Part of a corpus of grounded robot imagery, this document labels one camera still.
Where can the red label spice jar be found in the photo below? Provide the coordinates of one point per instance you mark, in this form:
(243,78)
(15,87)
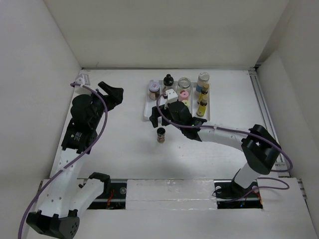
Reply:
(154,90)

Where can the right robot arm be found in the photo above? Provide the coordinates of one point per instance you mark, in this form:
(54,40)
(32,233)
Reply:
(260,149)

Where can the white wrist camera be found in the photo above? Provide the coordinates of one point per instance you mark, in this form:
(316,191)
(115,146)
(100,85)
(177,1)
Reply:
(82,80)
(171,96)

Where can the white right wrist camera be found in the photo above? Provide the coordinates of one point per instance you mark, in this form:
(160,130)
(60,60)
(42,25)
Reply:
(171,96)

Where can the yellow bottle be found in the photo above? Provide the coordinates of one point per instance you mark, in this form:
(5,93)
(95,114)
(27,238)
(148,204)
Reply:
(202,106)
(203,92)

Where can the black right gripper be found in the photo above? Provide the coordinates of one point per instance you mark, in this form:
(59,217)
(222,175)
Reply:
(154,117)

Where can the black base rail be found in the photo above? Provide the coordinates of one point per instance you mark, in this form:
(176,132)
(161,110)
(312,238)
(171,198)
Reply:
(174,195)

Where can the yellow-green lid spice jar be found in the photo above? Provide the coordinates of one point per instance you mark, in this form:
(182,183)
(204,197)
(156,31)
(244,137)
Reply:
(186,103)

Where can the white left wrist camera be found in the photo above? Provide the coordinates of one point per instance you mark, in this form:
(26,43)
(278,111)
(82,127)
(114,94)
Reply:
(82,80)

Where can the pink lid spice jar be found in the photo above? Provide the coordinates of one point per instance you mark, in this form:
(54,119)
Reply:
(183,95)

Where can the white divided organizer tray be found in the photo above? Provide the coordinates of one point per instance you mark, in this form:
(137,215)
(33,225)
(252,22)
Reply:
(193,98)

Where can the black dome lid jar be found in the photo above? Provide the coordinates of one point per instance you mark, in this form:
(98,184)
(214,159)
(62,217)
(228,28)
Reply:
(168,83)

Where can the blue label white bottle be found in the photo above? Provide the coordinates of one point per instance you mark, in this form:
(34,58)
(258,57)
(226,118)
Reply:
(203,78)

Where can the small dark pepper bottle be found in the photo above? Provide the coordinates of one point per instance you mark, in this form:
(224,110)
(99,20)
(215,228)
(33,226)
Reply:
(161,135)

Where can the glass jar beige powder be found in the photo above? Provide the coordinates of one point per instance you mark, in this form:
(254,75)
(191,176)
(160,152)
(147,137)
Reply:
(184,84)

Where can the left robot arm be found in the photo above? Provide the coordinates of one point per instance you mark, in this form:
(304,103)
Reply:
(59,214)

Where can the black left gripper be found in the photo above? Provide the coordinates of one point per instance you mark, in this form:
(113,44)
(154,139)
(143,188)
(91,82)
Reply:
(114,94)

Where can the aluminium side rail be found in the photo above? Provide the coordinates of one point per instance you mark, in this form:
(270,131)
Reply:
(281,163)

